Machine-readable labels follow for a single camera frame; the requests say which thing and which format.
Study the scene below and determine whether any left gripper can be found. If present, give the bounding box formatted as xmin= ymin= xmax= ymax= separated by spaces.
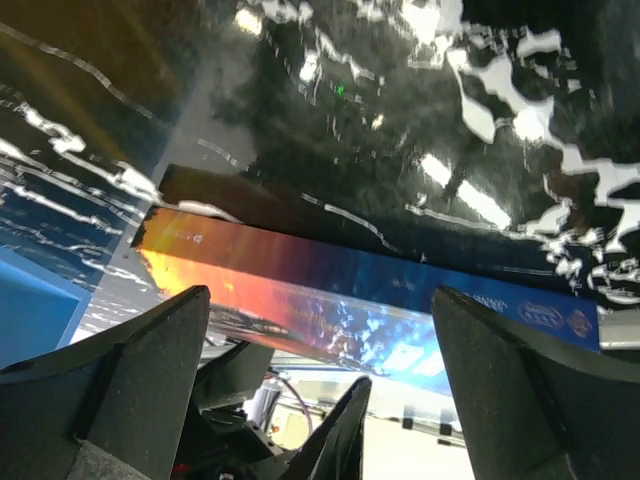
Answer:
xmin=172 ymin=342 xmax=372 ymax=480

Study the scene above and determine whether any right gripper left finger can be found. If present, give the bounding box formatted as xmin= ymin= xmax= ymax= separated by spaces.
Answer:
xmin=1 ymin=286 xmax=210 ymax=479

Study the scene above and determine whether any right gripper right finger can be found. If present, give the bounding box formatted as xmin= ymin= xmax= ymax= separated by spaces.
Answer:
xmin=432 ymin=287 xmax=639 ymax=479

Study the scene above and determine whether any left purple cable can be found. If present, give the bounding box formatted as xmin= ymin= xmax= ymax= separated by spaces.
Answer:
xmin=269 ymin=372 xmax=316 ymax=436

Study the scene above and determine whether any blue pink yellow bookshelf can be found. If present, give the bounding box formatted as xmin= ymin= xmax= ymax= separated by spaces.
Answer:
xmin=0 ymin=248 xmax=91 ymax=368

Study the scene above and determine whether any black marble pattern mat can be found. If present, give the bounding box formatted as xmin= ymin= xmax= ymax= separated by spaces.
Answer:
xmin=1 ymin=1 xmax=639 ymax=349

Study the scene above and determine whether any blue Jane Eyre book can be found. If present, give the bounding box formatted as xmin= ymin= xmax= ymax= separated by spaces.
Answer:
xmin=132 ymin=208 xmax=600 ymax=395

